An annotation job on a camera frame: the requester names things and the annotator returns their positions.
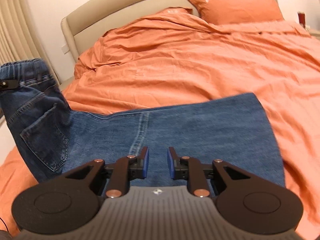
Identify beige pleated curtain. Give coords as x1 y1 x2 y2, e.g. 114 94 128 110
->
1 0 61 84

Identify white wall socket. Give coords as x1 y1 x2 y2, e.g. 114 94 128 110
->
61 44 69 55

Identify blue denim jeans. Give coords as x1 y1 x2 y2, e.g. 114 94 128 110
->
1 59 285 187

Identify orange duvet cover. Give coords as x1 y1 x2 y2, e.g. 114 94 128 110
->
0 7 320 238

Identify white nightstand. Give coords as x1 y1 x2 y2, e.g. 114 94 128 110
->
305 25 320 40

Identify beige upholstered headboard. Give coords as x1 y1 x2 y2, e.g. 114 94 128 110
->
60 0 277 63

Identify orange pillow with logo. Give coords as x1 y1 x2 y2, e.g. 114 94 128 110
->
188 0 284 25

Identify dark red box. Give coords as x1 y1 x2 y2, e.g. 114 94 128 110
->
297 11 306 28

